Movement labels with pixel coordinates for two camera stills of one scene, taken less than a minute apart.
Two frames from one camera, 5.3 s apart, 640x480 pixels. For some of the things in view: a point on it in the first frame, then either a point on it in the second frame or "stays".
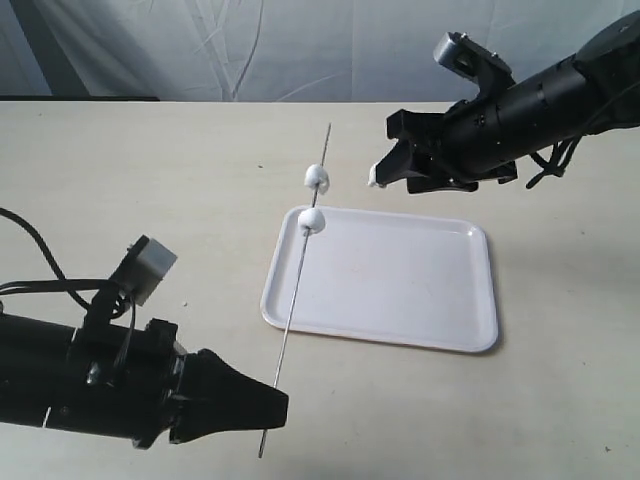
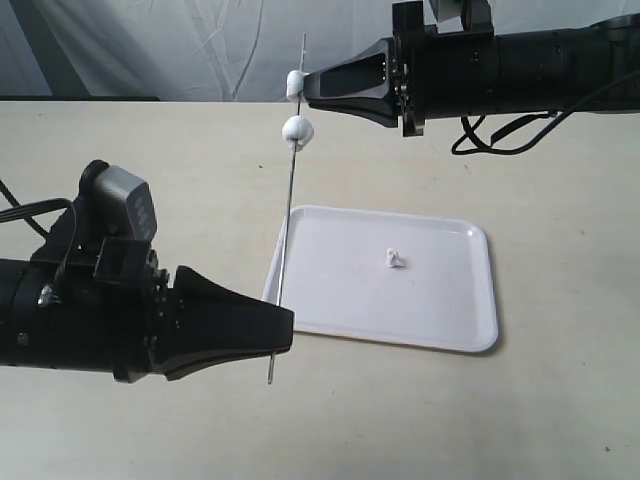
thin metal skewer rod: [322, 161] -> [272, 360]
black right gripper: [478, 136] -> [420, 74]
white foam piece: [311, 218] -> [297, 132]
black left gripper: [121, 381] -> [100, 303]
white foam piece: [372, 181] -> [393, 258]
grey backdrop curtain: [278, 50] stays
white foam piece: [317, 176] -> [295, 85]
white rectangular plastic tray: [388, 278] stays
